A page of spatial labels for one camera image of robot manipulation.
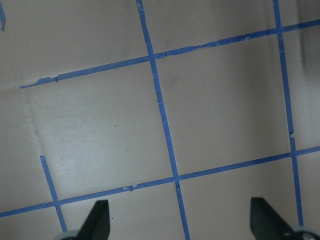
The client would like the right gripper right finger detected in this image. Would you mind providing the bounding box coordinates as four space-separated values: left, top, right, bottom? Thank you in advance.
250 197 306 240

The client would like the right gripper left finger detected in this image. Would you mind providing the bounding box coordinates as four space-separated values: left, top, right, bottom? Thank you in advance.
75 200 111 240

